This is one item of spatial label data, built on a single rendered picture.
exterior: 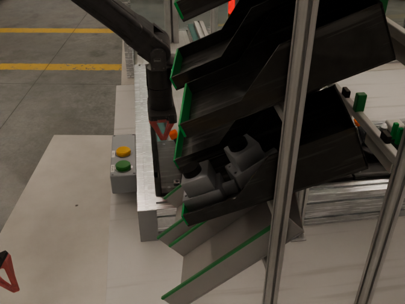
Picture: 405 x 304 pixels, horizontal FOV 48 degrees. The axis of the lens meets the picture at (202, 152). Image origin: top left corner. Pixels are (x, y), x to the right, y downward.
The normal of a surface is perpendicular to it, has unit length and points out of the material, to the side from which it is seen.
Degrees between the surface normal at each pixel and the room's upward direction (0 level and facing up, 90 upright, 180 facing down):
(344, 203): 90
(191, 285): 90
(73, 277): 0
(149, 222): 90
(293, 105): 90
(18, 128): 0
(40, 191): 0
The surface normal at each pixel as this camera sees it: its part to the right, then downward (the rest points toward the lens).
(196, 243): -0.04, 0.56
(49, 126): 0.00, -0.83
